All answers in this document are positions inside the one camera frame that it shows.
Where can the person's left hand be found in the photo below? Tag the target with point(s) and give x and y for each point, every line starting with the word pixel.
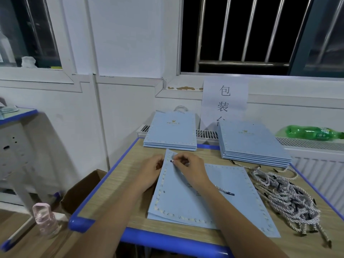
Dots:
pixel 148 173

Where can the person's right hand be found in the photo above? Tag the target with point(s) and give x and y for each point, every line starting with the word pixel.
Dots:
pixel 192 170

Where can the stack of finished bags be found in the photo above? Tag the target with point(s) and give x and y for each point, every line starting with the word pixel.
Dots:
pixel 183 204
pixel 171 129

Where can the stack of blue paper bags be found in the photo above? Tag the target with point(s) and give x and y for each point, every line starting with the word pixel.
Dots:
pixel 252 139

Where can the person's left forearm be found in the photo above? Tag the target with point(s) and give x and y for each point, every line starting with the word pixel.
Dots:
pixel 113 228

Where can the person's right forearm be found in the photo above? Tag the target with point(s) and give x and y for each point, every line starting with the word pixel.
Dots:
pixel 242 228

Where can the blue-edged wooden desk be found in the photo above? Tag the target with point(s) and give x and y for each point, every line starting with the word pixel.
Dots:
pixel 123 180

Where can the brown cardboard box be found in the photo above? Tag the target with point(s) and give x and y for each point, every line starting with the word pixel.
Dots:
pixel 83 193

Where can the white paper sign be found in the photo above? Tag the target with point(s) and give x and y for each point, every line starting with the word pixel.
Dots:
pixel 224 99

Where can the pink water bottle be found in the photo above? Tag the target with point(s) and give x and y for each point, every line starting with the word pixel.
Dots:
pixel 45 222

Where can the metal window grille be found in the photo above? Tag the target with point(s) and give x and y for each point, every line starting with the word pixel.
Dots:
pixel 242 63

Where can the green plastic bottle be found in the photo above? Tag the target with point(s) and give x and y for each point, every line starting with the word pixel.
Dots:
pixel 312 132

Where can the white radiator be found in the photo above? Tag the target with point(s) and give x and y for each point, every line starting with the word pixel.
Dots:
pixel 322 174

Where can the grey metal desk blue edge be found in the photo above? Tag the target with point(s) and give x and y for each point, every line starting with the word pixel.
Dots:
pixel 16 153

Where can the small white container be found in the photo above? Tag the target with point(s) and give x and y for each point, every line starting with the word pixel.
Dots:
pixel 28 62

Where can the white framed window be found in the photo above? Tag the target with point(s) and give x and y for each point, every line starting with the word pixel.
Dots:
pixel 59 29

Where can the teal framed sliding window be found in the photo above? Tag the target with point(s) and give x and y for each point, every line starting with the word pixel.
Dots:
pixel 328 40

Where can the clear plastic bottle white label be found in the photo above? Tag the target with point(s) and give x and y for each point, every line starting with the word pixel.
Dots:
pixel 6 48

